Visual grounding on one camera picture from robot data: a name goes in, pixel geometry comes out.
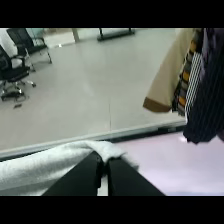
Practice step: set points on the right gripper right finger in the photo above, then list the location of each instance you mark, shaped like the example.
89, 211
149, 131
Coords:
128, 181

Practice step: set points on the silver frame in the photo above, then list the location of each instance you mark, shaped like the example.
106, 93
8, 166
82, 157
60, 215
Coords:
83, 137

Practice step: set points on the dark blue striped shirt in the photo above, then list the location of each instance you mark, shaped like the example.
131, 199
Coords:
208, 86

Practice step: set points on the yellow black striped garment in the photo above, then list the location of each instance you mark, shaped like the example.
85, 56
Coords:
183, 86

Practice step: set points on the grey garment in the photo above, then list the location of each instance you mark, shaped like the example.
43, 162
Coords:
36, 170

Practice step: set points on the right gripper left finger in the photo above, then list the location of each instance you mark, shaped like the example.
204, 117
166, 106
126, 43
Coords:
80, 180

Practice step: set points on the black office chair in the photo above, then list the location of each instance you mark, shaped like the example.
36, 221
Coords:
28, 41
11, 71

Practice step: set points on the black floor stand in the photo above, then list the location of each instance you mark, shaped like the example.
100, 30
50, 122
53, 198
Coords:
115, 35

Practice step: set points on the beige garment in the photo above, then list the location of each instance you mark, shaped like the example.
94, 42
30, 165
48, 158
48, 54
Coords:
166, 80

